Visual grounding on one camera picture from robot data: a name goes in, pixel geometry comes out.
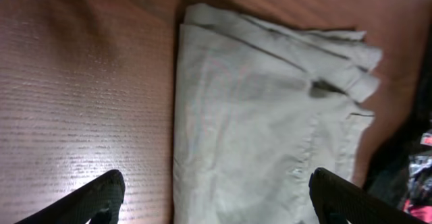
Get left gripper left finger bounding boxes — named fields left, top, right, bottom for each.
left=17, top=169, right=126, bottom=224

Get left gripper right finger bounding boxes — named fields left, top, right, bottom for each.
left=308, top=167, right=424, bottom=224

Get khaki beige shorts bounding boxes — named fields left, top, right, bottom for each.
left=173, top=3, right=382, bottom=224

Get black printed cycling jersey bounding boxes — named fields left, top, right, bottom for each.
left=364, top=34, right=431, bottom=210

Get red garment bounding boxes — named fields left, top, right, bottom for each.
left=403, top=200, right=432, bottom=223

